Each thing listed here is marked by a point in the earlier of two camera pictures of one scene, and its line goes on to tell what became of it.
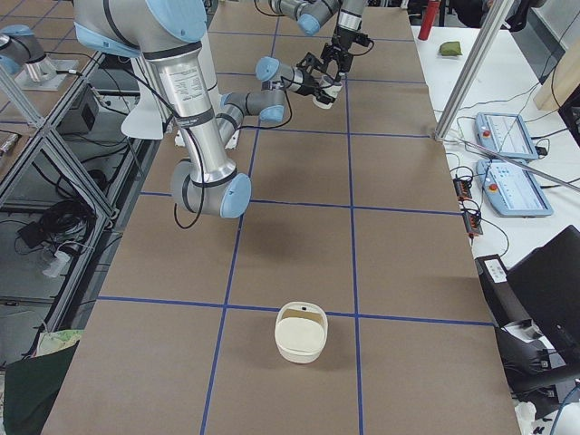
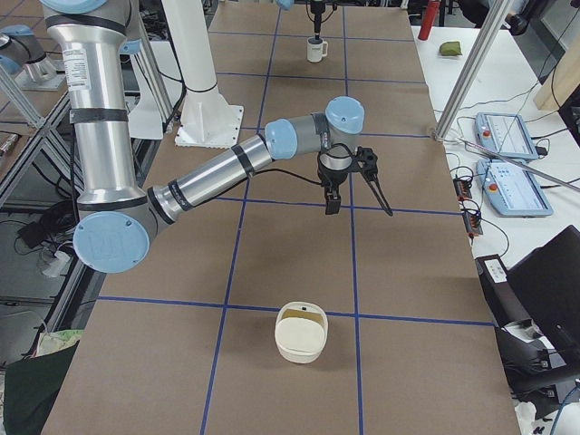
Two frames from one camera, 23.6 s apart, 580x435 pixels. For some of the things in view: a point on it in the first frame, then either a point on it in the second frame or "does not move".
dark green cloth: (31, 388) does not move
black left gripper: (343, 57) → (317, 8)
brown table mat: (343, 298) does not move
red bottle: (429, 19) does not move
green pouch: (451, 48) does not move
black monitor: (547, 281) does not move
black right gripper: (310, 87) → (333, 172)
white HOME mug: (331, 88) → (316, 49)
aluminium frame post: (499, 12) does not move
